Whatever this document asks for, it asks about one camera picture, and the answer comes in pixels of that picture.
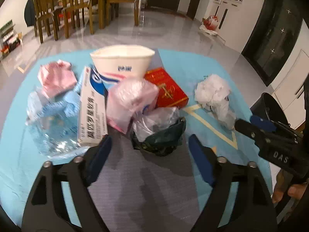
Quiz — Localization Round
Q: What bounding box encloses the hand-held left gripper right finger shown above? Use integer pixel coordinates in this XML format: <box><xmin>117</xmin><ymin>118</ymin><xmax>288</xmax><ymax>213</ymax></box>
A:
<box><xmin>188</xmin><ymin>133</ymin><xmax>278</xmax><ymax>232</ymax></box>

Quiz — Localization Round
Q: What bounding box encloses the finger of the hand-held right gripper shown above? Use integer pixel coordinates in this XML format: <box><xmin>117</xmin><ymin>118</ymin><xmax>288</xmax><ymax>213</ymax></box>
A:
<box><xmin>235</xmin><ymin>119</ymin><xmax>269</xmax><ymax>148</ymax></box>
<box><xmin>250</xmin><ymin>115</ymin><xmax>298</xmax><ymax>136</ymax></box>

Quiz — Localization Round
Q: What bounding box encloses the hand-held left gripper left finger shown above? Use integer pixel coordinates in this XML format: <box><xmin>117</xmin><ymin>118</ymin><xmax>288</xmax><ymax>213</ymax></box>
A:
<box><xmin>22</xmin><ymin>135</ymin><xmax>113</xmax><ymax>232</ymax></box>

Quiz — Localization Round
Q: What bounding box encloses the black waste bin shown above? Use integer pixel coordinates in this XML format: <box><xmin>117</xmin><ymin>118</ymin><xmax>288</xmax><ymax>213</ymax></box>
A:
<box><xmin>250</xmin><ymin>92</ymin><xmax>289</xmax><ymax>128</ymax></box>

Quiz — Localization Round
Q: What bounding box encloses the dark green plastic bag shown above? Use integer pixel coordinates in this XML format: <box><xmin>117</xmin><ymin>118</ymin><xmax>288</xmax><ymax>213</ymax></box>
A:
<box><xmin>132</xmin><ymin>116</ymin><xmax>187</xmax><ymax>156</ymax></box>

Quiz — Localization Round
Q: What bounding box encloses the white medicine box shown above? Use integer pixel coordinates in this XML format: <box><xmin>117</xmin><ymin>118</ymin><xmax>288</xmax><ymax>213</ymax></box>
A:
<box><xmin>77</xmin><ymin>66</ymin><xmax>109</xmax><ymax>147</ymax></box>

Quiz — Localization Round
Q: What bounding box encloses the white tissue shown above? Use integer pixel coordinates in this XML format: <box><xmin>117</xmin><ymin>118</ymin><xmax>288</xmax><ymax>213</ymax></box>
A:
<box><xmin>194</xmin><ymin>74</ymin><xmax>236</xmax><ymax>130</ymax></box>

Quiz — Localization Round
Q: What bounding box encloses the pink clear plastic wrapper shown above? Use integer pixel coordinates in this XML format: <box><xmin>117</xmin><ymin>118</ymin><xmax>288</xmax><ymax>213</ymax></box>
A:
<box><xmin>106</xmin><ymin>78</ymin><xmax>160</xmax><ymax>134</ymax></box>

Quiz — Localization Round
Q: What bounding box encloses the clear plastic bottle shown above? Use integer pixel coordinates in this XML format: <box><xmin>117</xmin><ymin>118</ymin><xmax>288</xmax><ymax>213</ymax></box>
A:
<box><xmin>25</xmin><ymin>82</ymin><xmax>84</xmax><ymax>159</ymax></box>

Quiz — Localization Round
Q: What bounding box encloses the clear plastic bag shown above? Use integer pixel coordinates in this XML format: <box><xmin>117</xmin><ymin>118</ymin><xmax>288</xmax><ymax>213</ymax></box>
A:
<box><xmin>132</xmin><ymin>107</ymin><xmax>180</xmax><ymax>142</ymax></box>

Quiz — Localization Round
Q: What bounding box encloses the red cigarette box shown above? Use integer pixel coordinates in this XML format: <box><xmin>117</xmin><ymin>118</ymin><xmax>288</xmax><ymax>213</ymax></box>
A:
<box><xmin>144</xmin><ymin>68</ymin><xmax>189</xmax><ymax>108</ymax></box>

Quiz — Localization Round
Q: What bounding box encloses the pink plastic bag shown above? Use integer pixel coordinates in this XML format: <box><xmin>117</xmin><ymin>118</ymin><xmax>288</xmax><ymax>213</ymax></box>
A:
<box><xmin>38</xmin><ymin>60</ymin><xmax>78</xmax><ymax>98</ymax></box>

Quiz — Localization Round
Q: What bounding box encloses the white paper cup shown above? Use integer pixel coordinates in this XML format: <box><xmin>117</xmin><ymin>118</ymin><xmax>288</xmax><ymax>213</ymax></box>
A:
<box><xmin>90</xmin><ymin>45</ymin><xmax>155</xmax><ymax>95</ymax></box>

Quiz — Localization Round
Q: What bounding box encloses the person's right hand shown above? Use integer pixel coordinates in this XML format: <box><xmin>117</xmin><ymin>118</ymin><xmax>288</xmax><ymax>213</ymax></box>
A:
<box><xmin>272</xmin><ymin>169</ymin><xmax>309</xmax><ymax>205</ymax></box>

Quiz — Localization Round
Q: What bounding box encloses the blue and grey mat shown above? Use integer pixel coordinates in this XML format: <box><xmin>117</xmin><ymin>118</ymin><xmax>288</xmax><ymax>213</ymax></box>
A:
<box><xmin>0</xmin><ymin>48</ymin><xmax>273</xmax><ymax>232</ymax></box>

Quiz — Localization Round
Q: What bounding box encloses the black glass cabinet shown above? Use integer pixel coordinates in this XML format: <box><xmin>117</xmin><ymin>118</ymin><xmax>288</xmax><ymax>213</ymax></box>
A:
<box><xmin>241</xmin><ymin>0</ymin><xmax>309</xmax><ymax>87</ymax></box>

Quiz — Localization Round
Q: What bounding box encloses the red and white bag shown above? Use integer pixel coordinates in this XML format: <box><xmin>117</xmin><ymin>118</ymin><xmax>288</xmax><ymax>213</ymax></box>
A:
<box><xmin>202</xmin><ymin>14</ymin><xmax>221</xmax><ymax>31</ymax></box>

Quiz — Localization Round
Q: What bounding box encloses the white cabinet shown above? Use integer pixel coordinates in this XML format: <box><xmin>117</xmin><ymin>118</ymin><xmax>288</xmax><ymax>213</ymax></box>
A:
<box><xmin>210</xmin><ymin>0</ymin><xmax>249</xmax><ymax>45</ymax></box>

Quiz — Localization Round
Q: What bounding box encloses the stack of boxes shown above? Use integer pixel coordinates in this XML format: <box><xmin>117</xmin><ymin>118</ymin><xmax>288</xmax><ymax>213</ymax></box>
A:
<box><xmin>0</xmin><ymin>20</ymin><xmax>24</xmax><ymax>59</ymax></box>

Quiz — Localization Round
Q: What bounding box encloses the wooden dining chair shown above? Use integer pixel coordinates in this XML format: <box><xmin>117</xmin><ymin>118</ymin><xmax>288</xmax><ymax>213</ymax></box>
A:
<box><xmin>58</xmin><ymin>0</ymin><xmax>95</xmax><ymax>40</ymax></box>
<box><xmin>31</xmin><ymin>0</ymin><xmax>61</xmax><ymax>44</ymax></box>
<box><xmin>106</xmin><ymin>0</ymin><xmax>145</xmax><ymax>27</ymax></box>

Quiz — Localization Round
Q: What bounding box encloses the black hanging coat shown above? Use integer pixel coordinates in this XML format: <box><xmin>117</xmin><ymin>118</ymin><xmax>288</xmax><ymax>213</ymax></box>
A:
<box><xmin>25</xmin><ymin>0</ymin><xmax>37</xmax><ymax>27</ymax></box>

